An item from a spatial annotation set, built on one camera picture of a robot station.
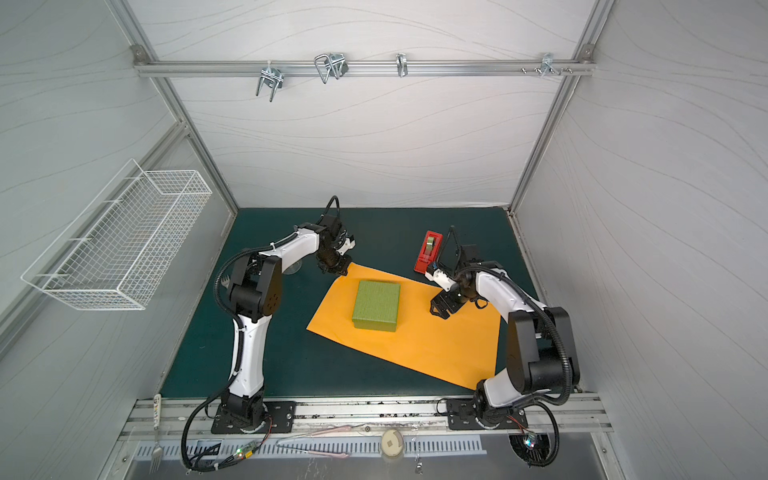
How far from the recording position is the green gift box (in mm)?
854

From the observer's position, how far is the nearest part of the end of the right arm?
2.62 feet

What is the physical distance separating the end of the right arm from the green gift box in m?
0.13
